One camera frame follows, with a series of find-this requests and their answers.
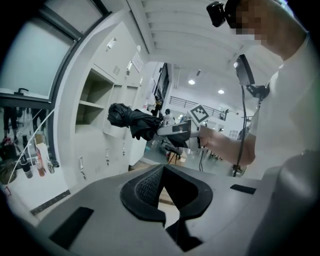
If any black head-mounted camera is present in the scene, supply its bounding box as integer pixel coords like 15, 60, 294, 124
206, 1, 235, 28

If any black wall screen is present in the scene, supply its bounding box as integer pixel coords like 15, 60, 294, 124
154, 62, 170, 100

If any person's right forearm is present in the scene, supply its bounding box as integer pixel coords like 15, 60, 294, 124
219, 133, 256, 167

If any white cable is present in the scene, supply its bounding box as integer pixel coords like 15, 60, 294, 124
7, 107, 58, 186

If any black chest-mounted device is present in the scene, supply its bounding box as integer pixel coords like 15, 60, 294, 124
233, 54, 256, 86

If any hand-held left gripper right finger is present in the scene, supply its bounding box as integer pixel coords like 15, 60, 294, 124
163, 164, 213, 252

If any person's head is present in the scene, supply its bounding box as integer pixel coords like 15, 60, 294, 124
224, 0, 308, 61

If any grey metal locker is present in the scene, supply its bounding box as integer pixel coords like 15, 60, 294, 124
53, 9, 151, 191

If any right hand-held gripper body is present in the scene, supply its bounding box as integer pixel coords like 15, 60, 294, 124
186, 103, 210, 150

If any person's white shirt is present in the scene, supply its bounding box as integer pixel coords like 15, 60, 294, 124
246, 32, 320, 181

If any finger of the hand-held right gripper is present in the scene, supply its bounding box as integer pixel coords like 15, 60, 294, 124
167, 133, 190, 148
156, 119, 193, 137

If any black bottle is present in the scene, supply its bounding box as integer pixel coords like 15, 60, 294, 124
19, 153, 33, 179

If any black umbrella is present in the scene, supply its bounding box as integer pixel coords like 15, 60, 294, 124
107, 102, 163, 141

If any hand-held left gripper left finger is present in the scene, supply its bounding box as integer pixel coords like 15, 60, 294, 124
119, 164, 167, 227

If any black cable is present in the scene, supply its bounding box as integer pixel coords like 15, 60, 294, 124
232, 84, 248, 178

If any orange bottle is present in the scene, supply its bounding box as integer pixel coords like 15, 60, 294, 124
34, 156, 47, 177

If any cardboard box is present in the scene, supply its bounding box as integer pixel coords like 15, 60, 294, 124
167, 152, 187, 167

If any frosted glass window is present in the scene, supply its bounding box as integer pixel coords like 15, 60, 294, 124
0, 0, 111, 106

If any white paper notice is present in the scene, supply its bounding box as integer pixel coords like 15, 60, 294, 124
131, 51, 145, 73

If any person's right hand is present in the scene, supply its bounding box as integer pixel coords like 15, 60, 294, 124
199, 125, 227, 153

